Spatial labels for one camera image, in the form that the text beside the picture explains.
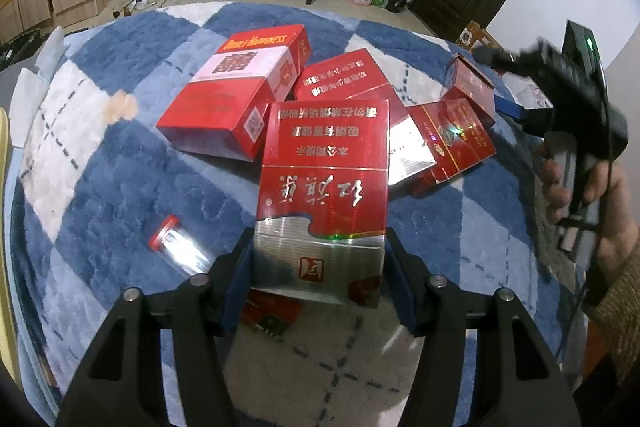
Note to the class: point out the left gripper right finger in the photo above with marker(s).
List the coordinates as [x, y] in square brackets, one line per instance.
[517, 381]

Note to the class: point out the red barcode cigarette box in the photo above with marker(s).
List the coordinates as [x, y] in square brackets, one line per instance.
[463, 79]

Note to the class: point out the glossy red carton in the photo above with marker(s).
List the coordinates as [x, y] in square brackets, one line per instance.
[455, 136]

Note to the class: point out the yellow oval plastic tray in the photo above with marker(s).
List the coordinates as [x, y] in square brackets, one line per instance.
[4, 153]

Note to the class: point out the red silver cigarette carton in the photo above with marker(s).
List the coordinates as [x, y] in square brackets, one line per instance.
[322, 205]

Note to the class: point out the Double Happiness red carton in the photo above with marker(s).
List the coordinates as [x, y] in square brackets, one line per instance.
[222, 111]

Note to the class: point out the person's right hand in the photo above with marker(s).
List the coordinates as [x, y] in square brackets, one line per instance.
[619, 232]

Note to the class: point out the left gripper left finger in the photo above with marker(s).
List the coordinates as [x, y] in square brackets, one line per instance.
[119, 381]

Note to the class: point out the blue white checkered blanket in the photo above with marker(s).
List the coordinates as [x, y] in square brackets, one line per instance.
[95, 179]

